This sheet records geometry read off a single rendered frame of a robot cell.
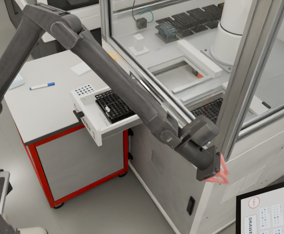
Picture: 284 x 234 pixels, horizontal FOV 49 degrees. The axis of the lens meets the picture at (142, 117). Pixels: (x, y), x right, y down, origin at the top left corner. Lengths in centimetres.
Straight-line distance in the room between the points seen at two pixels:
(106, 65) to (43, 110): 93
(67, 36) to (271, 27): 50
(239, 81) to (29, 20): 60
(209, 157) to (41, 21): 57
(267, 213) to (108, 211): 131
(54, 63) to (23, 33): 114
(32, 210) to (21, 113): 78
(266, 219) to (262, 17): 57
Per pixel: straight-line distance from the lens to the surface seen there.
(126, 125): 141
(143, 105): 82
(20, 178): 240
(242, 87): 97
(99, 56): 80
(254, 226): 105
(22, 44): 87
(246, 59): 93
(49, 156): 172
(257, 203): 108
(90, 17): 215
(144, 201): 217
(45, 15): 81
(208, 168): 91
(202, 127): 84
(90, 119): 136
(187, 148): 86
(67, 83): 182
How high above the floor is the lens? 190
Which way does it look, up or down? 46 degrees down
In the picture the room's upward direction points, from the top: 2 degrees clockwise
